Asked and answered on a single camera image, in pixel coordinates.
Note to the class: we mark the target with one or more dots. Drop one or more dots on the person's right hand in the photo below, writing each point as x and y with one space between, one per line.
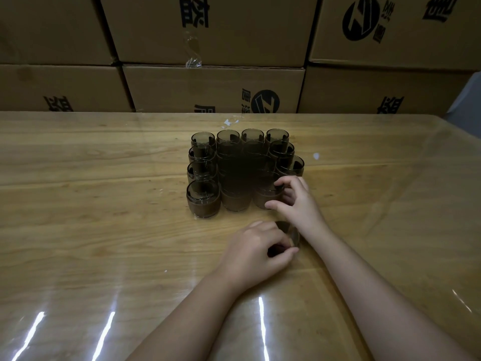
304 214

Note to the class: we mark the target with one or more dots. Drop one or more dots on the person's left hand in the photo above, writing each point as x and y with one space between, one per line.
248 263

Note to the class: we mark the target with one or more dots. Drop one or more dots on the smoky tinted glass cup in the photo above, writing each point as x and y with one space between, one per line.
265 184
201 153
282 147
252 133
260 162
228 134
236 184
203 189
293 165
232 164
202 168
255 147
230 149
277 133
203 137

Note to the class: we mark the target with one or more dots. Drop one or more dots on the person's left forearm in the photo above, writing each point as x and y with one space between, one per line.
184 327

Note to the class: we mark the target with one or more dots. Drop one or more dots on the person's right forearm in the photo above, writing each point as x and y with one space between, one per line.
387 297

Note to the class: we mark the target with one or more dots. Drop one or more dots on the white paper scrap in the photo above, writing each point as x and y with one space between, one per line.
228 122

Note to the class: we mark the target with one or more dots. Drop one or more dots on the stack of brown cardboard boxes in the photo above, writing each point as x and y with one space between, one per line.
210 86

